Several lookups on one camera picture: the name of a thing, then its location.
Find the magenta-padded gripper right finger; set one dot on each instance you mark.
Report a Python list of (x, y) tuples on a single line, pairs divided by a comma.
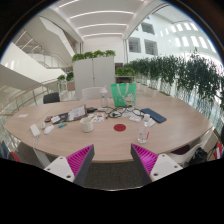
[(146, 160)]

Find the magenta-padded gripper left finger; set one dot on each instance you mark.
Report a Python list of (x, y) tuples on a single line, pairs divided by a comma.
[(79, 161)]

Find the clear white-capped water bottle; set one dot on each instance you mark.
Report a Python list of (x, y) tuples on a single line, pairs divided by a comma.
[(143, 133)]

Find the white chair with purple cushion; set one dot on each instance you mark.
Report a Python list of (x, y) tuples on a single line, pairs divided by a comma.
[(181, 151)]

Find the small teal marker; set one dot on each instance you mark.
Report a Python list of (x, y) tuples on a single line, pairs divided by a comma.
[(62, 125)]

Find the flat round red coaster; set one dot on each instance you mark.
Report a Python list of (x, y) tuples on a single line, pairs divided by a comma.
[(119, 127)]

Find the white paper packet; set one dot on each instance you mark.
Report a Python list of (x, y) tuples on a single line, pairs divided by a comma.
[(135, 118)]

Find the white computer mouse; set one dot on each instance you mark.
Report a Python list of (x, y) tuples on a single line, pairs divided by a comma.
[(48, 129)]

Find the dark blue keyboard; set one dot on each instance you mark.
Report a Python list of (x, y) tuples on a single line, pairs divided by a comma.
[(153, 115)]

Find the colourful sticker sheet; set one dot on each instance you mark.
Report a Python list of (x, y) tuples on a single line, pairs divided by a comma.
[(97, 117)]

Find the open propped booklet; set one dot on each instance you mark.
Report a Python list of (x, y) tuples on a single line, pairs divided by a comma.
[(76, 112)]

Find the black bag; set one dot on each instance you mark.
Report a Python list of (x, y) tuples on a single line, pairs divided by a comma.
[(199, 154)]

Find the small black box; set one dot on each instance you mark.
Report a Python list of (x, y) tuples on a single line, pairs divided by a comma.
[(91, 109)]

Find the black chair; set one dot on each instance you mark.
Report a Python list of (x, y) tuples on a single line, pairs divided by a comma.
[(51, 98)]

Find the green cat-print tote bag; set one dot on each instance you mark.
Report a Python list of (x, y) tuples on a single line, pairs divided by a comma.
[(118, 96)]

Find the potted green plants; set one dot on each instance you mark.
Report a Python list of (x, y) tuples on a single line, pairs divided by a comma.
[(69, 76)]

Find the white cabinet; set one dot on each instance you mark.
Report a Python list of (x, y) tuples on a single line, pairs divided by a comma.
[(93, 75)]

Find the green plants atop cabinet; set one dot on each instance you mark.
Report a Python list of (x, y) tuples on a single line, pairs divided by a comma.
[(88, 55)]

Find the ceiling light strips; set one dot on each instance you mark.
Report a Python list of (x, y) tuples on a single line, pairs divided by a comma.
[(100, 13)]

